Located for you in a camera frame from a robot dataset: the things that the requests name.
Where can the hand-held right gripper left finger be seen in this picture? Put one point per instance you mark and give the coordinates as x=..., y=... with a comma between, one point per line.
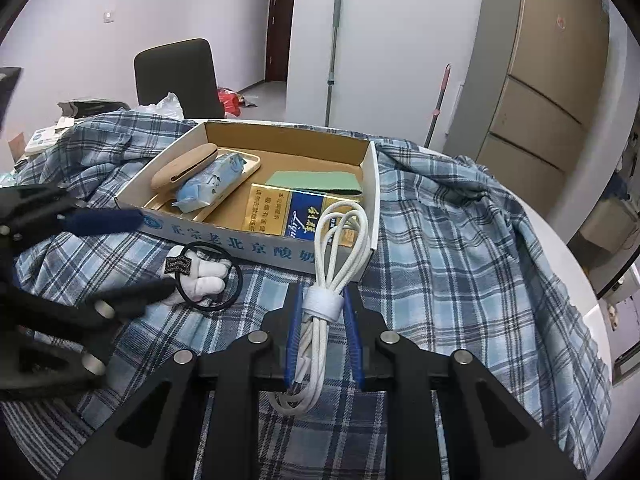
x=292, y=330

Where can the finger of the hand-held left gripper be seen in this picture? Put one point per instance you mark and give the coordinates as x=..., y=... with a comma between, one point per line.
x=110, y=221
x=145, y=292

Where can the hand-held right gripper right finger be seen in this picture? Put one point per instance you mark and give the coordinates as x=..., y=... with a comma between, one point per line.
x=352, y=340

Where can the tan soft pouch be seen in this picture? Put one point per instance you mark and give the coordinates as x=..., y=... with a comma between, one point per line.
x=185, y=165

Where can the blue tissue pack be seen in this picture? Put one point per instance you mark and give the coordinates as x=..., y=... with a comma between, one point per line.
x=210, y=185

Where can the yellow and blue carton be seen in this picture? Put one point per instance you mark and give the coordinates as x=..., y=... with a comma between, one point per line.
x=270, y=210

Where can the green cloth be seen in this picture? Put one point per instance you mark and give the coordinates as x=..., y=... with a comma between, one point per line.
x=315, y=180

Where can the beige phone case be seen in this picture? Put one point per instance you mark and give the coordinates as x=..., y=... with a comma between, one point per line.
x=252, y=167

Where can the white and blue box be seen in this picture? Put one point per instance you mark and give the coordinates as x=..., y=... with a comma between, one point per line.
x=42, y=140

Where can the grey bag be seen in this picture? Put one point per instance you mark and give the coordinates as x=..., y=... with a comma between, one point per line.
x=90, y=107

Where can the small cardboard box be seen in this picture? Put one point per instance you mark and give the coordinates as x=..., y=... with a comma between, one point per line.
x=16, y=147

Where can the white plastic bag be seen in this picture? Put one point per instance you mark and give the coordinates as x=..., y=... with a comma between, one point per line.
x=165, y=107

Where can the blue plaid shirt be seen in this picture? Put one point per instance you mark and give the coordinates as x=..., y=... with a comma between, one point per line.
x=475, y=270

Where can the dark grey chair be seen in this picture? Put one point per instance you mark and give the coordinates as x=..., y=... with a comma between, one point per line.
x=175, y=75

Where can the red plastic bag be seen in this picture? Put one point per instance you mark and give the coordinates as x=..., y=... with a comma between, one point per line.
x=230, y=102

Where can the dark wooden door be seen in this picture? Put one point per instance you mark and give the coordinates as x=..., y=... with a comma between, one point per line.
x=280, y=25

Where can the tan wardrobe cabinet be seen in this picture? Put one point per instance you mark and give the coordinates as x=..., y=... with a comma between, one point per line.
x=550, y=60

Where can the white wall switch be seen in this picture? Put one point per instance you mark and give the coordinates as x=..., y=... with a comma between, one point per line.
x=108, y=16

